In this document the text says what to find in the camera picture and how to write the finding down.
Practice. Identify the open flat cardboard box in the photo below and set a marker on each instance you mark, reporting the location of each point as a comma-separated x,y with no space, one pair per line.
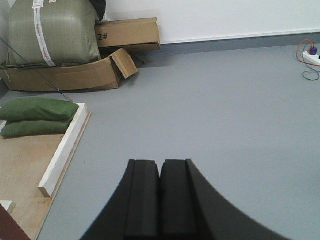
105,74

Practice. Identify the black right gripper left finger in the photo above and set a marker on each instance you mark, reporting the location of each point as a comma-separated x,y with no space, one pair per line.
132,211

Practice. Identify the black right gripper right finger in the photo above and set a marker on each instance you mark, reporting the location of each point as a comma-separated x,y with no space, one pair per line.
192,209

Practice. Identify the plywood floor platform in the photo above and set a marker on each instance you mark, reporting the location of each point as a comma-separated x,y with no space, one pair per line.
23,162

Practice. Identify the white power strip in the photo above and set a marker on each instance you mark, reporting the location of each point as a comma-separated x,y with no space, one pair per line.
313,60

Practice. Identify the green sandbag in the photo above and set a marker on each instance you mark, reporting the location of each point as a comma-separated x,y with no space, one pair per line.
14,129
37,108

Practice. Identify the white diagonal brace frame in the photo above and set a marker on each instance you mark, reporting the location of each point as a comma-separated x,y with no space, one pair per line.
8,205

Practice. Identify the white wooden edge rail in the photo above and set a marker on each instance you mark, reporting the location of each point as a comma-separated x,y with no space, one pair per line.
64,153

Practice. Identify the large olive woven sack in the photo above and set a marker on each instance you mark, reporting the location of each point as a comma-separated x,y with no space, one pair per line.
55,33

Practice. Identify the upper green sandbag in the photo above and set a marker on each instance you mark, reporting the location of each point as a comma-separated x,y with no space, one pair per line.
37,108

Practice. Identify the purple plug adapter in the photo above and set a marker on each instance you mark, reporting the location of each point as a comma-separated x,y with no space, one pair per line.
313,51

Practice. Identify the brown wooden door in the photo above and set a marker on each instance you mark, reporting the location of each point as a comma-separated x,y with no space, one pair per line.
9,228

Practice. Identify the lower green sandbag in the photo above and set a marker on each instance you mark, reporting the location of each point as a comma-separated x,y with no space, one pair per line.
14,129

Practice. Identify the closed cardboard box labelled 2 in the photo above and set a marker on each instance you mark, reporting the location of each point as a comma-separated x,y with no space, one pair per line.
135,35

